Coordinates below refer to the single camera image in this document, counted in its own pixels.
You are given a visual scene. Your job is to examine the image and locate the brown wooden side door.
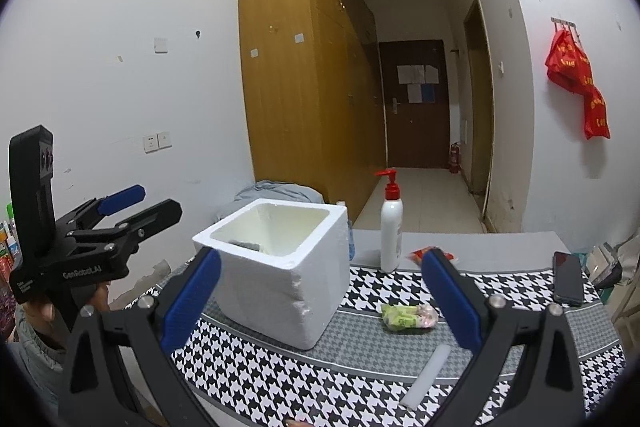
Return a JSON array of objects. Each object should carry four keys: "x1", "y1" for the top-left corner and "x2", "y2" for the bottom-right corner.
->
[{"x1": 462, "y1": 0, "x2": 496, "y2": 208}]

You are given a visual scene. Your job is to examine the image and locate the red plastic bag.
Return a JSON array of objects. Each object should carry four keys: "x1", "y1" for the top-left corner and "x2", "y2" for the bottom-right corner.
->
[
  {"x1": 545, "y1": 28, "x2": 593, "y2": 95},
  {"x1": 582, "y1": 86, "x2": 612, "y2": 141}
]

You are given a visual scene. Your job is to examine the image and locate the white foam box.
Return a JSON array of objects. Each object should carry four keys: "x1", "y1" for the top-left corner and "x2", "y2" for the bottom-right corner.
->
[{"x1": 192, "y1": 198, "x2": 351, "y2": 350}]

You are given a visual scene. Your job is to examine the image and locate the black smartphone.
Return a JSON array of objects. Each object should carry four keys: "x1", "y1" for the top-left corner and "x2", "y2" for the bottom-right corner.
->
[{"x1": 552, "y1": 251, "x2": 585, "y2": 307}]

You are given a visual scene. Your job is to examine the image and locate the black white houndstooth tablecloth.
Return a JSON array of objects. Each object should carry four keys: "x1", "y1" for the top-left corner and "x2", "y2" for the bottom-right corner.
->
[{"x1": 125, "y1": 229, "x2": 628, "y2": 427}]

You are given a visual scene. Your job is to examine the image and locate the green and pink plastic packet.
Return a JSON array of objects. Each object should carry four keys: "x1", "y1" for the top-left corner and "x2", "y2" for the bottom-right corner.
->
[{"x1": 380, "y1": 303, "x2": 440, "y2": 333}]

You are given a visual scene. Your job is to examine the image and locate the group of toiletry bottles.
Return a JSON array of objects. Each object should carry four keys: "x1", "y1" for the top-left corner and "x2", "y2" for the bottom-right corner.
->
[{"x1": 0, "y1": 202, "x2": 17, "y2": 280}]

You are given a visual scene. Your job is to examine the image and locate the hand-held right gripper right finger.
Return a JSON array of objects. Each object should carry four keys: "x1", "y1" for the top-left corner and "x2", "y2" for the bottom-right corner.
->
[{"x1": 420, "y1": 248, "x2": 583, "y2": 427}]

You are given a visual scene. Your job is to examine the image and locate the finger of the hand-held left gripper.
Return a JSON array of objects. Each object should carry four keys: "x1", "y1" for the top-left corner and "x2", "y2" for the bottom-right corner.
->
[
  {"x1": 65, "y1": 186, "x2": 147, "y2": 233},
  {"x1": 67, "y1": 199, "x2": 183, "y2": 258}
]

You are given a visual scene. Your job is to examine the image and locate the blue face mask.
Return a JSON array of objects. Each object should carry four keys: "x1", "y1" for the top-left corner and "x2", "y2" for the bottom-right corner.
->
[{"x1": 227, "y1": 238, "x2": 264, "y2": 253}]

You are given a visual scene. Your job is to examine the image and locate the blue-grey crumpled cloth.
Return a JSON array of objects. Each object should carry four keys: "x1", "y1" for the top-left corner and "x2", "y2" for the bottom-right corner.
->
[{"x1": 234, "y1": 179, "x2": 323, "y2": 218}]

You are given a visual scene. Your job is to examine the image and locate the dark brown entrance door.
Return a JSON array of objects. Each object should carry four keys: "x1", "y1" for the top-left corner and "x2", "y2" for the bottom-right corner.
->
[{"x1": 378, "y1": 39, "x2": 450, "y2": 168}]

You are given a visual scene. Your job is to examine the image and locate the person's left hand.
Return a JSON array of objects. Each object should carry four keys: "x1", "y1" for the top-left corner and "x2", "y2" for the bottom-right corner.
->
[{"x1": 25, "y1": 282, "x2": 111, "y2": 339}]

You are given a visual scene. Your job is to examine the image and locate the tall wooden wardrobe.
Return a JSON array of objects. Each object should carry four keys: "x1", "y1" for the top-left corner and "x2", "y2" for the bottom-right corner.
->
[{"x1": 237, "y1": 0, "x2": 386, "y2": 223}]

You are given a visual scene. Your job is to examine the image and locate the red snack packet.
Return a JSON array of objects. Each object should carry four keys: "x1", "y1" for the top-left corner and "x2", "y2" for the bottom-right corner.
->
[{"x1": 406, "y1": 246, "x2": 457, "y2": 266}]

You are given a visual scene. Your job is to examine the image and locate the white red pump bottle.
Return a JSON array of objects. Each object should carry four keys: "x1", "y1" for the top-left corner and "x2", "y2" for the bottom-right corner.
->
[{"x1": 375, "y1": 169, "x2": 404, "y2": 274}]

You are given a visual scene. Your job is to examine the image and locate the clear plastic bottle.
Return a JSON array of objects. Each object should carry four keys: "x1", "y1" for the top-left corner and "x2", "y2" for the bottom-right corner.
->
[{"x1": 336, "y1": 200, "x2": 357, "y2": 263}]

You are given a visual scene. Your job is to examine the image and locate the white plastic stick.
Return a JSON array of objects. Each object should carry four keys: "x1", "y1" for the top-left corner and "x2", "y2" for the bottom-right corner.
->
[{"x1": 400, "y1": 346, "x2": 452, "y2": 409}]

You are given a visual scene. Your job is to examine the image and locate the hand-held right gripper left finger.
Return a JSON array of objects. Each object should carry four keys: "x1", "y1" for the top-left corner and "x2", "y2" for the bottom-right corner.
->
[{"x1": 59, "y1": 247, "x2": 223, "y2": 427}]

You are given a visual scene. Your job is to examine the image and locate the person's left forearm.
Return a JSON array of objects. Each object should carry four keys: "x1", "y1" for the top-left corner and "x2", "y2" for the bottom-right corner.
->
[{"x1": 14, "y1": 307, "x2": 68, "y2": 413}]

